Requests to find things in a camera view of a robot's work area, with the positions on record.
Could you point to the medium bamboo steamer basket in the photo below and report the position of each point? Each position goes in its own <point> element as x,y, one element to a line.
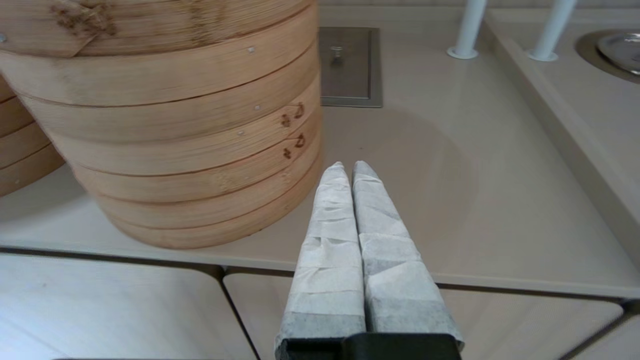
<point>10,117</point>
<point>4,89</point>
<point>25,170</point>
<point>17,145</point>

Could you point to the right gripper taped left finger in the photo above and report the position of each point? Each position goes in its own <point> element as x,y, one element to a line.
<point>330,260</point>

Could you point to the large bamboo steamer basket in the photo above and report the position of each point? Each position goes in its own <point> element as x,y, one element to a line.
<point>160,161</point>
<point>160,237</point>
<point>160,214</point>
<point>160,189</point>
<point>160,127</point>
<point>160,80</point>
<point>160,25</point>

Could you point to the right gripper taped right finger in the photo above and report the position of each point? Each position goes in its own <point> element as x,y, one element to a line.
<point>395,280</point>

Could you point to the thin white metal pole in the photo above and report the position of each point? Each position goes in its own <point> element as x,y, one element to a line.
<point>552,25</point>
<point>470,25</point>

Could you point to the round stainless steel lid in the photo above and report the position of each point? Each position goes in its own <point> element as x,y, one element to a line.
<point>622,50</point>

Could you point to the round metal lid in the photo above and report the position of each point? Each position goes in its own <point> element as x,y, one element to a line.
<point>587,55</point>

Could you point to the stainless steel counter panel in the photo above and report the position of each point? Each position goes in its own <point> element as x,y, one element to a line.
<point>352,85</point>

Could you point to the small steel panel knob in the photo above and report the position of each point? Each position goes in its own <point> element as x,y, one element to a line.
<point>337,51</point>

